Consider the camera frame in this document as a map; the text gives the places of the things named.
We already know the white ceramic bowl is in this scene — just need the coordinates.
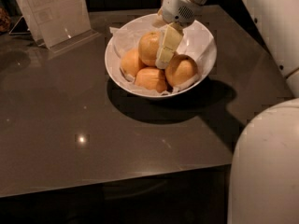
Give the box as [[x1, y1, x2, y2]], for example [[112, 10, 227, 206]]
[[105, 14, 217, 100]]

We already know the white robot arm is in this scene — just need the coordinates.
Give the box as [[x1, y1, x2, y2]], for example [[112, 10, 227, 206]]
[[227, 0, 299, 224]]

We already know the brown patterned object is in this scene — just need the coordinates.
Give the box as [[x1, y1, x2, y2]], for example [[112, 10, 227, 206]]
[[0, 7, 11, 33]]

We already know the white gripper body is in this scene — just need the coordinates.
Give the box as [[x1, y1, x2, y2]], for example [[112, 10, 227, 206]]
[[158, 0, 202, 27]]

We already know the clear acrylic sign holder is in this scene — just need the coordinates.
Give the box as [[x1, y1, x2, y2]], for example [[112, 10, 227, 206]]
[[16, 0, 97, 53]]

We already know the orange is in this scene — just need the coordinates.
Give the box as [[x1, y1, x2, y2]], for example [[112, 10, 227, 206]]
[[164, 54, 198, 87], [135, 67, 167, 92], [138, 31, 161, 66], [121, 49, 145, 79]]

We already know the white paper liner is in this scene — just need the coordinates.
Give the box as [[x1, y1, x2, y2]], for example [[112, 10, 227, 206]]
[[105, 15, 217, 99]]

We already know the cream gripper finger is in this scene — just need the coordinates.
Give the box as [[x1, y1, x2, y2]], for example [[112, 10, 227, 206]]
[[155, 22, 184, 69]]

